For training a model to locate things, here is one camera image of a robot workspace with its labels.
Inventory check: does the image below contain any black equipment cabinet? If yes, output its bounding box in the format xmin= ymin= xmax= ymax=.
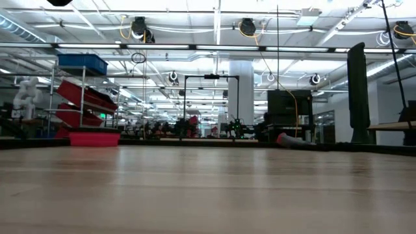
xmin=266 ymin=89 xmax=314 ymax=126

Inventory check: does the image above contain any metal shelf rack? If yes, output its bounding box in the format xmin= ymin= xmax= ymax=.
xmin=44 ymin=64 xmax=122 ymax=139

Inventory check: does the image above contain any grey work glove red cuff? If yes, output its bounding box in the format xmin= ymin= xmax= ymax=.
xmin=276 ymin=132 xmax=313 ymax=150

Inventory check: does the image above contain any white building column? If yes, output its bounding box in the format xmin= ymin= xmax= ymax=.
xmin=227 ymin=60 xmax=255 ymax=126

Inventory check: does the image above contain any wooden workbench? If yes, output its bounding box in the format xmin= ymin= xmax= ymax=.
xmin=367 ymin=120 xmax=416 ymax=147

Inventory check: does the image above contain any long overhead light bar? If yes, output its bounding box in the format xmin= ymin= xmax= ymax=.
xmin=0 ymin=42 xmax=416 ymax=53

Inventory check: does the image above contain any black aluminium table frame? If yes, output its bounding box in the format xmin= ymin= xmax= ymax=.
xmin=0 ymin=136 xmax=416 ymax=157

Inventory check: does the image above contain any red plastic bin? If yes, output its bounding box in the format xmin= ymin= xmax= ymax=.
xmin=68 ymin=127 xmax=121 ymax=147

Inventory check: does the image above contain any black gantry frame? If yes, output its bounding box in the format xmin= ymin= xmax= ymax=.
xmin=183 ymin=73 xmax=241 ymax=137

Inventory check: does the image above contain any black ceiling cable reel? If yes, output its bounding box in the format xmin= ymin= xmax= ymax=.
xmin=393 ymin=20 xmax=416 ymax=40
xmin=131 ymin=16 xmax=155 ymax=44
xmin=239 ymin=18 xmax=257 ymax=36

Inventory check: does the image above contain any yellow hanging cable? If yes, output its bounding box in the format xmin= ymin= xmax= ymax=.
xmin=239 ymin=22 xmax=299 ymax=138

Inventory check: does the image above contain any blue plastic bin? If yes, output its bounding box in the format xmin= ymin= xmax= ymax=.
xmin=57 ymin=53 xmax=109 ymax=76

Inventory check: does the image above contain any red shelf bin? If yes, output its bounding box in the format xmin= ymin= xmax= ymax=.
xmin=54 ymin=103 xmax=104 ymax=127
xmin=57 ymin=79 xmax=119 ymax=114

